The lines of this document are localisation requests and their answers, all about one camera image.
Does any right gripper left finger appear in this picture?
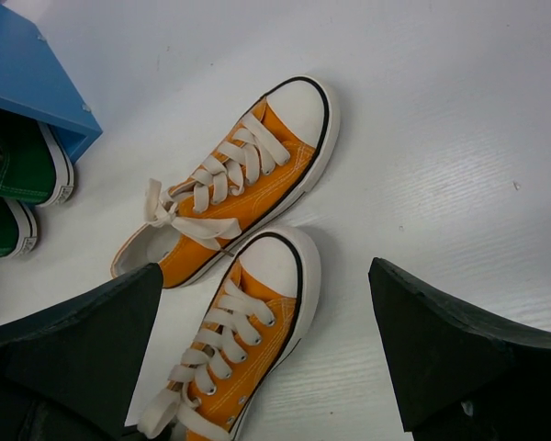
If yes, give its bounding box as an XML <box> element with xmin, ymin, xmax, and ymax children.
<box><xmin>0</xmin><ymin>264</ymin><xmax>163</xmax><ymax>440</ymax></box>

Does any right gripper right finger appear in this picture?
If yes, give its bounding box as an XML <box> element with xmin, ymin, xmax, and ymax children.
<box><xmin>368</xmin><ymin>258</ymin><xmax>551</xmax><ymax>440</ymax></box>

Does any green sneaker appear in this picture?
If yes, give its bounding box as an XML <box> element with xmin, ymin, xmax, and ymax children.
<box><xmin>0</xmin><ymin>198</ymin><xmax>39</xmax><ymax>258</ymax></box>
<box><xmin>0</xmin><ymin>109</ymin><xmax>74</xmax><ymax>207</ymax></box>

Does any orange sneaker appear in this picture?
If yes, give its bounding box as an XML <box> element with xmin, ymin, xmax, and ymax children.
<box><xmin>137</xmin><ymin>227</ymin><xmax>321</xmax><ymax>440</ymax></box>
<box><xmin>110</xmin><ymin>75</ymin><xmax>341</xmax><ymax>288</ymax></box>

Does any blue yellow shoe shelf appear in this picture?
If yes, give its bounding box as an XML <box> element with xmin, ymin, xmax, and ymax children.
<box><xmin>0</xmin><ymin>4</ymin><xmax>102</xmax><ymax>163</ymax></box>

